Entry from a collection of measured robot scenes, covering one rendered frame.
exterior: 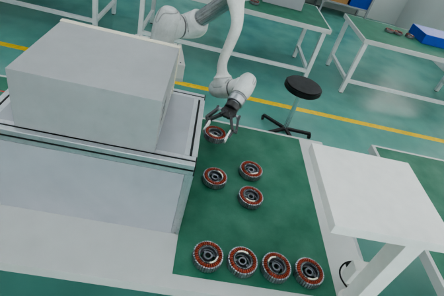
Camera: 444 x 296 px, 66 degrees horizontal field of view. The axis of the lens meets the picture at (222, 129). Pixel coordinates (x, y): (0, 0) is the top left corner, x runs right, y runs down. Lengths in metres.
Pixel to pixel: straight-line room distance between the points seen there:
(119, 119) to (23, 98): 0.27
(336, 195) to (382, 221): 0.14
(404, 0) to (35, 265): 8.67
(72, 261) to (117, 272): 0.15
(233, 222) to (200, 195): 0.19
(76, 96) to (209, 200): 0.73
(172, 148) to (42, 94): 0.41
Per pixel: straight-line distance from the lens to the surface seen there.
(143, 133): 1.07
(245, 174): 1.62
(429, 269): 1.85
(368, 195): 1.14
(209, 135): 1.64
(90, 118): 1.09
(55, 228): 1.39
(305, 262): 1.42
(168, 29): 2.23
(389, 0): 8.97
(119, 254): 1.31
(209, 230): 1.40
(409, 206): 1.21
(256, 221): 1.50
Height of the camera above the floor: 1.87
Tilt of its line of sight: 36 degrees down
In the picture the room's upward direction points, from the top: 17 degrees clockwise
